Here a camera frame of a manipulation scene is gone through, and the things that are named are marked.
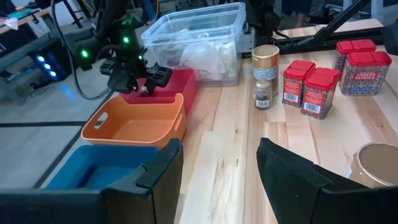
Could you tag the gold cardboard spice canister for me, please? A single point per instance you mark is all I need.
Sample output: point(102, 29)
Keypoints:
point(377, 166)
point(265, 62)

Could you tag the small glass spice jar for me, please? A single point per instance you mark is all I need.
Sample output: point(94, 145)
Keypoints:
point(262, 96)

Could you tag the red plastic bin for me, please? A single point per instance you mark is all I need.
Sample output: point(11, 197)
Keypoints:
point(183, 84)

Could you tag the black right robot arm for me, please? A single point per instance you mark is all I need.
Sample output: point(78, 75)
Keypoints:
point(112, 18)

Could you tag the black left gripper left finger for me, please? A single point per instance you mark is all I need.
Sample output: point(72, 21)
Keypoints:
point(155, 193)

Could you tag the clear plastic storage container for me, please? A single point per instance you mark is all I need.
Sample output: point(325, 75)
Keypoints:
point(192, 28)

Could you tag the orange plastic bin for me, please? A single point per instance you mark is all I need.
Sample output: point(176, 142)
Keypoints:
point(140, 127)

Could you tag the black computer with blue lights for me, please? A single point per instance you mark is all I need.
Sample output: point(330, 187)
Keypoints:
point(46, 67)

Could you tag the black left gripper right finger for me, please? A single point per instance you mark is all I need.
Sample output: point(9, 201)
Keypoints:
point(289, 186)

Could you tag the person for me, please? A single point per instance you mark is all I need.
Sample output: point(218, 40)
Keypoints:
point(300, 20)

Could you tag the crumpled light grey cloth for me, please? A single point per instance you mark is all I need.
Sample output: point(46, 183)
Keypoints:
point(211, 60)

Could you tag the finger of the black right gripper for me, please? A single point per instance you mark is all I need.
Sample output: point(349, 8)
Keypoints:
point(122, 83)
point(150, 88)

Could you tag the blue plastic bin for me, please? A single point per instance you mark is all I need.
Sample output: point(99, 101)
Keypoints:
point(93, 168)

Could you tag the wooden desk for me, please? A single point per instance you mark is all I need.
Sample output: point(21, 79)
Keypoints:
point(28, 21)

